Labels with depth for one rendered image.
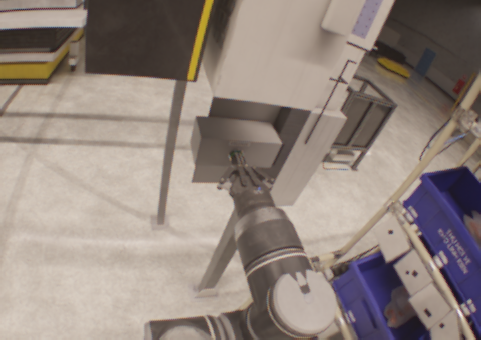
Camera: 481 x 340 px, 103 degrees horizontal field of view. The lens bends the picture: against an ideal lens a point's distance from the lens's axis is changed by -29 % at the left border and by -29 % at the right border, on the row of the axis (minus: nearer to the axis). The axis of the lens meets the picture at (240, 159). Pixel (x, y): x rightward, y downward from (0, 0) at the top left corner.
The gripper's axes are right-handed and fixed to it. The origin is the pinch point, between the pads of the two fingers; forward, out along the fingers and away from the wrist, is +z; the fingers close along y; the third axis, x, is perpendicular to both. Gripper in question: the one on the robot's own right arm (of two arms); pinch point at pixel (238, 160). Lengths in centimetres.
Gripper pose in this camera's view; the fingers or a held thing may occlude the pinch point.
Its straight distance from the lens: 59.3
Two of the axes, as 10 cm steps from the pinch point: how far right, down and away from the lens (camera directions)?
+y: -9.3, -0.4, -3.8
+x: -2.8, 7.3, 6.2
